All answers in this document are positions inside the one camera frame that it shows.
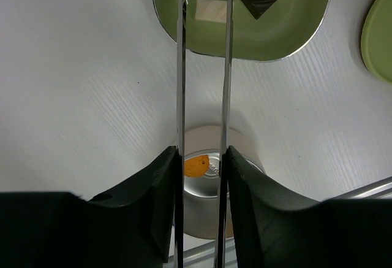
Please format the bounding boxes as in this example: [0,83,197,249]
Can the metal serving tongs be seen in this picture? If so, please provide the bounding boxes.
[174,0,233,267]

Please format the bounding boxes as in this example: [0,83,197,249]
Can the white square candy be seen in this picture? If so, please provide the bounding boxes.
[195,0,227,23]

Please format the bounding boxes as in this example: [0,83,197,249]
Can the green square dish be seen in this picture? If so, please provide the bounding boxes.
[153,0,330,62]

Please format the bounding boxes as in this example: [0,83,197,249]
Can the round steel lunch box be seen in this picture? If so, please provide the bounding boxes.
[176,123,266,240]

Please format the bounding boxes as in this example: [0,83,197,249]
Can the green round lid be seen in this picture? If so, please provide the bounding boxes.
[360,0,391,83]

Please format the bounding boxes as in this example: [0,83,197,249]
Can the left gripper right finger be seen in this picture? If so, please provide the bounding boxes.
[225,147,391,267]

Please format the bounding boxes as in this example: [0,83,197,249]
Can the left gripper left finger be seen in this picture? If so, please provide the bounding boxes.
[1,146,178,267]

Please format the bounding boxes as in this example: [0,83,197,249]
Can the orange round cookie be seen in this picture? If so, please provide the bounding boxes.
[184,155,209,178]

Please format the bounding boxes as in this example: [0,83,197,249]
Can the aluminium mounting rail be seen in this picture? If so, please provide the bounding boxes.
[184,177,391,267]

